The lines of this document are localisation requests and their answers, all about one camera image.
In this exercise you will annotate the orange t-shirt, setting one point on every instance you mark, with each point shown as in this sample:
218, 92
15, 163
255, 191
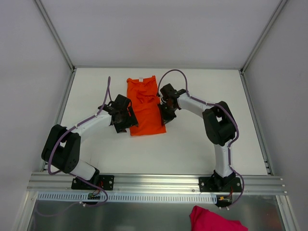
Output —
143, 95

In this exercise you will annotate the aluminium frame post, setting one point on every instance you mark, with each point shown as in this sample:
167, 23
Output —
46, 18
273, 18

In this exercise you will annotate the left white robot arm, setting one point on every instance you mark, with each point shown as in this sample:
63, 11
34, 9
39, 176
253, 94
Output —
62, 147

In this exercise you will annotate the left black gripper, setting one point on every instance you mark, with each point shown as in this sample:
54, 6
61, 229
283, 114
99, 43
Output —
128, 119

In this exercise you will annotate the right aluminium frame post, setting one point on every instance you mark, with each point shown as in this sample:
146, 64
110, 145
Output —
273, 18

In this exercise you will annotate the left aluminium frame post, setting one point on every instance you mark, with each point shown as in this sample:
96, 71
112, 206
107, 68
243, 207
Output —
46, 18

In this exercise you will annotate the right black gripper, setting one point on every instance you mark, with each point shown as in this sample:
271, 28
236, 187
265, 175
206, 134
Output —
166, 113

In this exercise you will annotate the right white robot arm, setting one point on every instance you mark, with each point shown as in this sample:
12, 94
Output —
220, 128

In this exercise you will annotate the aluminium mounting rail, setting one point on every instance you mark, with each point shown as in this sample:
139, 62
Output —
157, 183

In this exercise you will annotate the slotted white cable duct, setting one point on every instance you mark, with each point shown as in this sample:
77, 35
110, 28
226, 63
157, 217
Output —
128, 197

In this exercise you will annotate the pink t-shirt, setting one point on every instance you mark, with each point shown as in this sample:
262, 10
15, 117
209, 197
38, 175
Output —
205, 220

